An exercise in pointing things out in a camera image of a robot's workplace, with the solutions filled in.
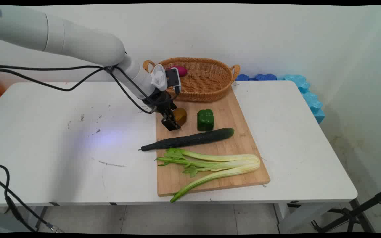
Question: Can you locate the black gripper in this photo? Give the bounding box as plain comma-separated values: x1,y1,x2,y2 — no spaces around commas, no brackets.
143,89,181,131

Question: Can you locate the dark green cucumber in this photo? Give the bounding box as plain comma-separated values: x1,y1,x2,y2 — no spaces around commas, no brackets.
138,128,235,152

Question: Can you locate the brown potato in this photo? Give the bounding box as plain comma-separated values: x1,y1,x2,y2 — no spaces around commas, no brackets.
172,108,188,127

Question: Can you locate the green bell pepper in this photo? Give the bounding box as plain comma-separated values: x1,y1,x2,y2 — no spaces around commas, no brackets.
197,109,214,132

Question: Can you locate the woven wicker basket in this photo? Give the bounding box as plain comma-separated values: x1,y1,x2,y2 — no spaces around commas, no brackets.
143,58,241,102

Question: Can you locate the purple sweet potato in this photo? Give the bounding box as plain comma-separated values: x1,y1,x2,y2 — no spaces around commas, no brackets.
169,66,188,77

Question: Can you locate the celery bunch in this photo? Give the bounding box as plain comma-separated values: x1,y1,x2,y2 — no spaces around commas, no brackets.
155,148,261,203

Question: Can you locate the wooden cutting board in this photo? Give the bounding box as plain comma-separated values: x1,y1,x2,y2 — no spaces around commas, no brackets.
155,85,271,197

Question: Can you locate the dark blue foam block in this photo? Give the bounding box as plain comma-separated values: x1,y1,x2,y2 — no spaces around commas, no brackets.
236,73,277,81

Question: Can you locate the light blue foam block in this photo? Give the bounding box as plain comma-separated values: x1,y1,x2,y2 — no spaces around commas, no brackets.
283,74,326,124

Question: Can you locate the white table leg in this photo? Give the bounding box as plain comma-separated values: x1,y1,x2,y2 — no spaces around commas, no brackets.
274,202,340,234

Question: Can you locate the black tripod stand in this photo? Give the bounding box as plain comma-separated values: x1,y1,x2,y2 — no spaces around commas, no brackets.
311,187,381,233

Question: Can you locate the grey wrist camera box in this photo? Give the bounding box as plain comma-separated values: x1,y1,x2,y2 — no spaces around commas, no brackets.
165,67,182,95

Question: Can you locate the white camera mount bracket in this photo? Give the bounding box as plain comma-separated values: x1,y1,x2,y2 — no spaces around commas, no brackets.
150,64,168,92

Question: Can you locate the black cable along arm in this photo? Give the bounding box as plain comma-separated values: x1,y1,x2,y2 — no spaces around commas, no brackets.
0,64,154,114

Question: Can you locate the black sagging cable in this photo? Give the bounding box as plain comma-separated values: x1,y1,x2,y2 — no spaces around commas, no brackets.
0,67,105,92

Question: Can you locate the black cable with metal plug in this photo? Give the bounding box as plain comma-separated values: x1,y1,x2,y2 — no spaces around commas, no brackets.
0,161,63,233

